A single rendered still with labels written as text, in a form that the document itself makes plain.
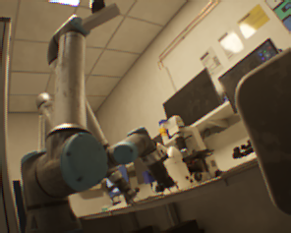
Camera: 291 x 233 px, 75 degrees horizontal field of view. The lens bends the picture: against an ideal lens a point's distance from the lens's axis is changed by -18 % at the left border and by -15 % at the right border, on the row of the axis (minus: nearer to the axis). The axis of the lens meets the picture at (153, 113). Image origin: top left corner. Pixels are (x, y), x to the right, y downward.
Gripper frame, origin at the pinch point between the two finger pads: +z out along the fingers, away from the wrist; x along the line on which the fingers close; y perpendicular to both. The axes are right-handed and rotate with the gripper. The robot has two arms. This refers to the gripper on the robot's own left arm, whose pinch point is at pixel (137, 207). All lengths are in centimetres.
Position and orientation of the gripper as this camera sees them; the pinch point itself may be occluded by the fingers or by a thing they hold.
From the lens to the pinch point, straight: 135.8
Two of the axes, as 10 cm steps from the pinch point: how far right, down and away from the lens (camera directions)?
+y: 6.7, -4.2, 6.1
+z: 6.6, 7.2, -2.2
